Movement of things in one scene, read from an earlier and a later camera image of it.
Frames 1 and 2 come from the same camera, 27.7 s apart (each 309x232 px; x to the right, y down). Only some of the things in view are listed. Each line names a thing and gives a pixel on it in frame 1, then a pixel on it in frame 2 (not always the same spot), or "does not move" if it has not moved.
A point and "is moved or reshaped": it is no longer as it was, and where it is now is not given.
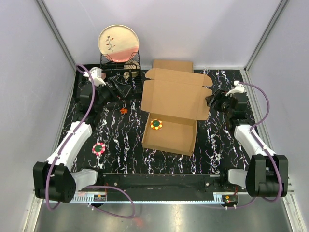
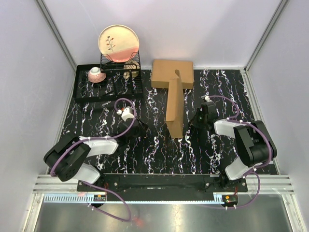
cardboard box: (173, 101) is moved or reshaped
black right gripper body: (223, 104) to (199, 120)
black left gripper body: (106, 95) to (140, 130)
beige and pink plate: (119, 43) does not move
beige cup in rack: (133, 64) does not move
